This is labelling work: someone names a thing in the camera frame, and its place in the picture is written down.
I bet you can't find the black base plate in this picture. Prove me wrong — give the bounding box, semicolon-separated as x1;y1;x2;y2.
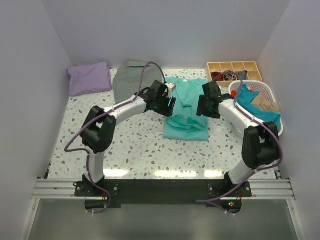
74;178;253;210

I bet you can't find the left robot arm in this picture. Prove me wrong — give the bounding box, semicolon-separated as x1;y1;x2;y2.
74;80;177;197

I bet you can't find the grey shirt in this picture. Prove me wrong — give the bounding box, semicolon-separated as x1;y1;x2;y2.
112;59;163;104

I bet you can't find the folded purple shirt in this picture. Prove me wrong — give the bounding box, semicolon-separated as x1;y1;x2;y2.
68;62;113;97

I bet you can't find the aluminium frame rail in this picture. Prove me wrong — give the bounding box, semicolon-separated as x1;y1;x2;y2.
31;155;299;240

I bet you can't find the patterned cloth in box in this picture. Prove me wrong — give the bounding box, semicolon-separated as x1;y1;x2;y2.
222;70;237;81

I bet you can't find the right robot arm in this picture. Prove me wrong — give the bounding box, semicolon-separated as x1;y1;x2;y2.
196;80;283;203

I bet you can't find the teal t shirt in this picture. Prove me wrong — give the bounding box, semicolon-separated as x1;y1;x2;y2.
163;77;209;142

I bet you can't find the grey cloth in box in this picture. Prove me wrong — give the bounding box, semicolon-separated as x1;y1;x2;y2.
236;70;248;80

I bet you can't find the wooden compartment box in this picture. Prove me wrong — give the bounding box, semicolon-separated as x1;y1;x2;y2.
206;61;263;87

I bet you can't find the red garment in basket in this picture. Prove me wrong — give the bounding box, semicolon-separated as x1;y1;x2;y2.
231;90;237;97

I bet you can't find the blue t shirt in basket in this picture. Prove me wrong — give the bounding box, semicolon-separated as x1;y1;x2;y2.
237;84;281;130

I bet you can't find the beige garment in basket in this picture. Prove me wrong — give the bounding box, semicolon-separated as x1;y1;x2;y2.
251;95;280;113

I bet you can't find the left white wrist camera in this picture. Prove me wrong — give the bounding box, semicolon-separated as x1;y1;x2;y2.
165;82;177;98

